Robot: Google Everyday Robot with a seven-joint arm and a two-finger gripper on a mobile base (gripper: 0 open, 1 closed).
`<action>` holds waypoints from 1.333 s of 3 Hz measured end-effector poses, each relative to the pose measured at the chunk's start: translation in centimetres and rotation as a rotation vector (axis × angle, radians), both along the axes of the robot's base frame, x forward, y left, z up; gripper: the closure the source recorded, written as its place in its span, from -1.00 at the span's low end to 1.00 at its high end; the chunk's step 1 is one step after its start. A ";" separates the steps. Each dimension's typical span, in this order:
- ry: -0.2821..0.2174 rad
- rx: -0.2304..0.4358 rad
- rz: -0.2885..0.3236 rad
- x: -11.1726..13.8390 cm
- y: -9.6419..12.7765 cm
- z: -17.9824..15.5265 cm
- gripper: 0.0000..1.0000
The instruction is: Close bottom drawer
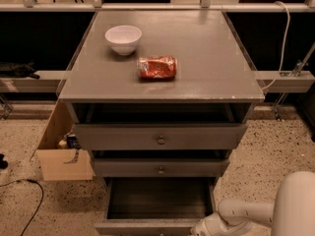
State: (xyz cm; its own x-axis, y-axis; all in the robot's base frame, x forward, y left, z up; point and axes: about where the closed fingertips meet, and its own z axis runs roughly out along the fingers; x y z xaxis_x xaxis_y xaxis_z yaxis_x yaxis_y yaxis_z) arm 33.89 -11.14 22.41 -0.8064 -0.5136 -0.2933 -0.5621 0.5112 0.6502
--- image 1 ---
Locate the wooden side box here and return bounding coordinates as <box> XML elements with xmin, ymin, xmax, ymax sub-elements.
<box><xmin>35</xmin><ymin>102</ymin><xmax>95</xmax><ymax>181</ymax></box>

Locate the grey drawer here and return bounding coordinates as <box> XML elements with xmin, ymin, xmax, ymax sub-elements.
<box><xmin>92</xmin><ymin>150</ymin><xmax>229</xmax><ymax>177</ymax></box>
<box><xmin>94</xmin><ymin>177</ymin><xmax>216</xmax><ymax>236</ymax></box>
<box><xmin>74</xmin><ymin>124</ymin><xmax>247</xmax><ymax>150</ymax></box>

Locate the metal frame rail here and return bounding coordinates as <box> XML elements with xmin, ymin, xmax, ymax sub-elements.
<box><xmin>0</xmin><ymin>2</ymin><xmax>315</xmax><ymax>14</ymax></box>

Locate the grey bottom drawer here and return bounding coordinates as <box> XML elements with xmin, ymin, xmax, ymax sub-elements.
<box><xmin>94</xmin><ymin>177</ymin><xmax>216</xmax><ymax>236</ymax></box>

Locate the grey middle drawer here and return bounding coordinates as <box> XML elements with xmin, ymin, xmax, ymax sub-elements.
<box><xmin>92</xmin><ymin>150</ymin><xmax>229</xmax><ymax>177</ymax></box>

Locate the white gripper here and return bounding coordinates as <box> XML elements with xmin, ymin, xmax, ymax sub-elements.
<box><xmin>190</xmin><ymin>212</ymin><xmax>252</xmax><ymax>236</ymax></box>

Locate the crushed orange soda can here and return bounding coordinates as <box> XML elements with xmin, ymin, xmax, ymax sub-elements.
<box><xmin>137</xmin><ymin>56</ymin><xmax>177</xmax><ymax>80</ymax></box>

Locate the white bowl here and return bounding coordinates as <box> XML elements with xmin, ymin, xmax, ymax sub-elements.
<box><xmin>104</xmin><ymin>26</ymin><xmax>142</xmax><ymax>56</ymax></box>

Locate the white hanging cable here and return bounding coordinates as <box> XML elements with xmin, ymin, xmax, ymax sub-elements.
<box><xmin>261</xmin><ymin>1</ymin><xmax>292</xmax><ymax>92</ymax></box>

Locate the grey drawer cabinet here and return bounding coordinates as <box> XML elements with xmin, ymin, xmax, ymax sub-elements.
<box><xmin>56</xmin><ymin>9</ymin><xmax>266</xmax><ymax>236</ymax></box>

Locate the black object on shelf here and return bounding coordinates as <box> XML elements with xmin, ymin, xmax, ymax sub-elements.
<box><xmin>0</xmin><ymin>62</ymin><xmax>40</xmax><ymax>80</ymax></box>

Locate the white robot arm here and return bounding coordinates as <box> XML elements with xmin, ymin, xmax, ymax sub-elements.
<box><xmin>191</xmin><ymin>171</ymin><xmax>315</xmax><ymax>236</ymax></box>

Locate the grey top drawer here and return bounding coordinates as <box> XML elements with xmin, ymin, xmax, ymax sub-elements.
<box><xmin>74</xmin><ymin>124</ymin><xmax>247</xmax><ymax>150</ymax></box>

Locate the black floor cable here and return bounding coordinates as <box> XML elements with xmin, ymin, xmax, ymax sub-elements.
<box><xmin>0</xmin><ymin>178</ymin><xmax>45</xmax><ymax>236</ymax></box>

